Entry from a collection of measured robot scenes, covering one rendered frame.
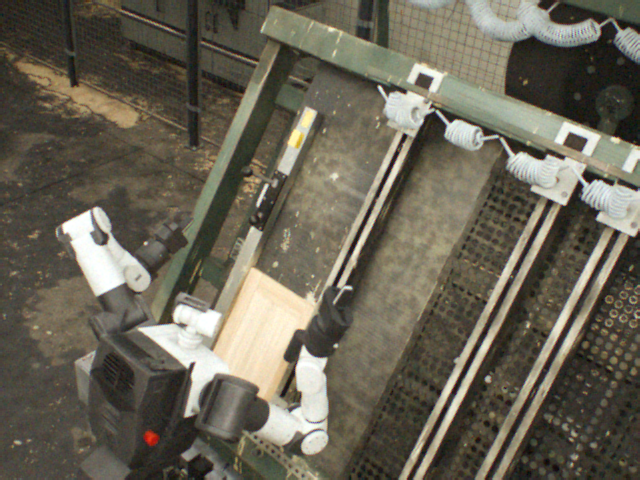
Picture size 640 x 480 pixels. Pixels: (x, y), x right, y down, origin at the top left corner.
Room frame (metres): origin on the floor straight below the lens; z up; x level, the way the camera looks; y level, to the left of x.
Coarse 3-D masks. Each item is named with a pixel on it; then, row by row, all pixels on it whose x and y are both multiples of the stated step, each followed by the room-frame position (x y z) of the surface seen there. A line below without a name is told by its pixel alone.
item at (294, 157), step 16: (304, 112) 2.31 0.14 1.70; (304, 128) 2.27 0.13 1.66; (304, 144) 2.25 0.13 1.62; (288, 160) 2.23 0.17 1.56; (288, 176) 2.20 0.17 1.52; (288, 192) 2.21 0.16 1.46; (272, 224) 2.15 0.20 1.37; (256, 240) 2.11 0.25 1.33; (240, 256) 2.10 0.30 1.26; (256, 256) 2.10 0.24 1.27; (240, 272) 2.07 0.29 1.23; (224, 288) 2.06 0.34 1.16; (240, 288) 2.05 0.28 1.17; (224, 304) 2.02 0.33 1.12; (224, 320) 2.00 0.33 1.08; (208, 336) 1.98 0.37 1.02
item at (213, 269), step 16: (288, 96) 2.46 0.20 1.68; (304, 96) 2.43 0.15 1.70; (288, 128) 2.41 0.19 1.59; (272, 160) 2.36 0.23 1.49; (256, 192) 2.32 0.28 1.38; (512, 208) 1.90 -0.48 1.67; (592, 224) 1.79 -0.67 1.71; (560, 240) 1.80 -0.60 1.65; (208, 256) 2.24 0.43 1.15; (208, 272) 2.20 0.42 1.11; (224, 272) 2.17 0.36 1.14; (624, 272) 1.68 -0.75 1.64; (416, 400) 1.66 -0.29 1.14; (624, 416) 1.46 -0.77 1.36; (464, 432) 1.56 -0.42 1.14; (480, 464) 1.49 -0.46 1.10; (592, 464) 1.41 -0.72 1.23; (608, 464) 1.40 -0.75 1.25
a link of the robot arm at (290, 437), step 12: (276, 408) 1.46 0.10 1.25; (288, 408) 1.55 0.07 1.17; (276, 420) 1.43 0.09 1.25; (288, 420) 1.46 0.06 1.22; (264, 432) 1.40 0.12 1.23; (276, 432) 1.42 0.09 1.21; (288, 432) 1.44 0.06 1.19; (300, 432) 1.46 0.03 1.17; (312, 432) 1.47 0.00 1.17; (324, 432) 1.48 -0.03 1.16; (276, 444) 1.44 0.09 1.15; (288, 444) 1.43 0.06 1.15; (300, 444) 1.45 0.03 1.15; (312, 444) 1.45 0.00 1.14; (324, 444) 1.47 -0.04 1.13
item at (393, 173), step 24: (432, 72) 2.11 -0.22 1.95; (408, 96) 2.10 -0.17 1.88; (432, 120) 2.12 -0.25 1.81; (408, 144) 2.05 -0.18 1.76; (384, 168) 2.04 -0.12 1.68; (408, 168) 2.05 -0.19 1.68; (384, 192) 1.99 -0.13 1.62; (360, 216) 1.98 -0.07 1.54; (384, 216) 1.98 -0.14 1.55; (360, 240) 1.93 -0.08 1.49; (336, 264) 1.92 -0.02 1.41; (360, 264) 1.92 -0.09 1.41; (312, 312) 1.85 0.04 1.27; (288, 384) 1.76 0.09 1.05
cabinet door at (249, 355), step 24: (264, 288) 2.02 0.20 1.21; (240, 312) 2.00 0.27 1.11; (264, 312) 1.97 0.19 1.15; (288, 312) 1.94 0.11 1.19; (240, 336) 1.96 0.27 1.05; (264, 336) 1.92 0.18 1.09; (288, 336) 1.89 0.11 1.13; (240, 360) 1.90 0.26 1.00; (264, 360) 1.87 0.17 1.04; (264, 384) 1.82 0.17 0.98
